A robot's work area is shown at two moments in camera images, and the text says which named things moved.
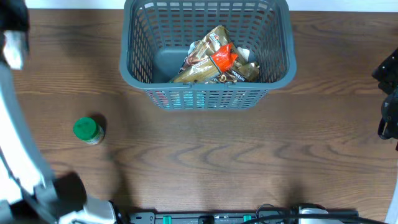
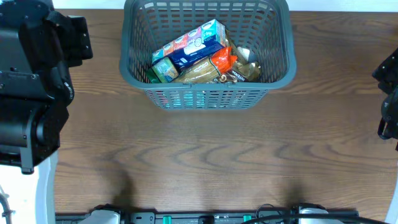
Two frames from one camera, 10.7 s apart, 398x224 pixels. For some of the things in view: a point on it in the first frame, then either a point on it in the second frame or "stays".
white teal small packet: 176,100 stays
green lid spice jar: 89,130 to 162,71
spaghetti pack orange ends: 210,70 stays
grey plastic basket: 207,54 stays
